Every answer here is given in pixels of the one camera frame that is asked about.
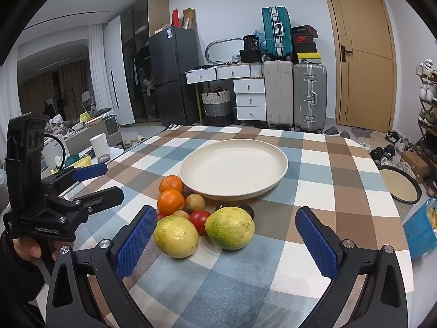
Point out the black storage bin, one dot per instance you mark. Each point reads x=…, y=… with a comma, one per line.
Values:
x=252, y=56

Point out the white drawer desk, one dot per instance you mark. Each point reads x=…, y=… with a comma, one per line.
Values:
x=251, y=99

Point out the woven laundry basket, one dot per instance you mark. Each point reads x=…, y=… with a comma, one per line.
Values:
x=216, y=106

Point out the blue plastic bag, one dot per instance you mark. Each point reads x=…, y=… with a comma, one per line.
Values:
x=262, y=39

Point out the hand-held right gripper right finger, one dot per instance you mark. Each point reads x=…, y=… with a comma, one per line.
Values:
x=315, y=242

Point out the teal suitcase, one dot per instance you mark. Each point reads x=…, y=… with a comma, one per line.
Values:
x=276, y=34

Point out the orange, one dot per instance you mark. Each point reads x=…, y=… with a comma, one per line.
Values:
x=171, y=183
x=170, y=202

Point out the red and black shoe box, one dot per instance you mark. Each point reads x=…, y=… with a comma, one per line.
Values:
x=305, y=39

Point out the cream round plate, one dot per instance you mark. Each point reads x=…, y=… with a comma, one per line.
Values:
x=234, y=169

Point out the large red tomato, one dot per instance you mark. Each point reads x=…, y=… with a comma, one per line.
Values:
x=199, y=221

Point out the wooden door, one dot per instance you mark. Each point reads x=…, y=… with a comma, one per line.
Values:
x=365, y=58

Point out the white curtain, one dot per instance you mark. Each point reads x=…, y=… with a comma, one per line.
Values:
x=99, y=68

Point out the silver arched mirror frame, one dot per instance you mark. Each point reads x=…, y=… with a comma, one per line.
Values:
x=222, y=41

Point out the person's left hand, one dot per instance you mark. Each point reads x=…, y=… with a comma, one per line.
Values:
x=29, y=247

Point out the silver suitcase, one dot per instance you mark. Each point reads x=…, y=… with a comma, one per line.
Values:
x=310, y=95

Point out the yellow guava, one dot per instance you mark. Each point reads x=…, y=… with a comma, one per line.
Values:
x=176, y=236

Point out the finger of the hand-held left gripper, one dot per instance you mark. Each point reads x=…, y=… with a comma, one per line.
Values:
x=89, y=172
x=102, y=198

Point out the checkered tablecloth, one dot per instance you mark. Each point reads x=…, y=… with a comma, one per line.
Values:
x=317, y=177

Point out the yellow-green guava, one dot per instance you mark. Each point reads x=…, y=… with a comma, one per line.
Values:
x=230, y=227

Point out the dark plum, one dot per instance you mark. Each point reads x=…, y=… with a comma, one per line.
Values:
x=246, y=210
x=221, y=206

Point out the glass-door wardrobe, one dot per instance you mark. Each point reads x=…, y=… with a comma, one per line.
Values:
x=136, y=58

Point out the dark grey refrigerator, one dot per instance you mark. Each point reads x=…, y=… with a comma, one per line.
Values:
x=174, y=75

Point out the open cardboard box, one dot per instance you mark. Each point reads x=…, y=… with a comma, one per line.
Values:
x=188, y=18

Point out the grey slipper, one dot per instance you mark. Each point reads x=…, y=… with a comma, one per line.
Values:
x=344, y=134
x=330, y=131

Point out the pair of black sneakers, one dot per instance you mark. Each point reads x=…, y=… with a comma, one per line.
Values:
x=382, y=153

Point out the beige suitcase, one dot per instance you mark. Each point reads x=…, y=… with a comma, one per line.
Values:
x=278, y=92

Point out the small red tomato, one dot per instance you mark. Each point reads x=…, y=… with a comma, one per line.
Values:
x=160, y=216

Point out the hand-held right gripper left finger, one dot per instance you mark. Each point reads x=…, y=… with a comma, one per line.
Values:
x=135, y=242

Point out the grey floor rug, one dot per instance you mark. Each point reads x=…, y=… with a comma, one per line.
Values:
x=362, y=133

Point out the round black-rimmed tray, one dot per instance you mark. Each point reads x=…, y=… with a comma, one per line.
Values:
x=397, y=184

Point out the brown curtains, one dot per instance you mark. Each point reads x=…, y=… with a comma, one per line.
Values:
x=68, y=85

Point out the white cylinder appliance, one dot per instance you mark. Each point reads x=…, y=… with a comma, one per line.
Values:
x=99, y=146

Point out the shoe rack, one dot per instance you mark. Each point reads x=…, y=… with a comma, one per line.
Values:
x=426, y=109

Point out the plain black shoe box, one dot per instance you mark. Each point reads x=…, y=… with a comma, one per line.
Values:
x=307, y=47

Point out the grey office chair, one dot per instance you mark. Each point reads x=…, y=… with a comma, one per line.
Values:
x=88, y=100

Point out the small brown longan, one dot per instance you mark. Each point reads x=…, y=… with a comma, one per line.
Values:
x=180, y=214

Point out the black printed box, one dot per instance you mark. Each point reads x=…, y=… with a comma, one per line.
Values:
x=252, y=42

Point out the yellow and black shoe box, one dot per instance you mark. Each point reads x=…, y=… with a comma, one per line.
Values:
x=309, y=58

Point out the pair of beige slippers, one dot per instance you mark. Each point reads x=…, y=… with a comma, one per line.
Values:
x=133, y=140

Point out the brown cardboard box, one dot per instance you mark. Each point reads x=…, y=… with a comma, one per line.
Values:
x=414, y=164

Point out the white curved cabinet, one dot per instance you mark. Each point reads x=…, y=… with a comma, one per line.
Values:
x=117, y=75

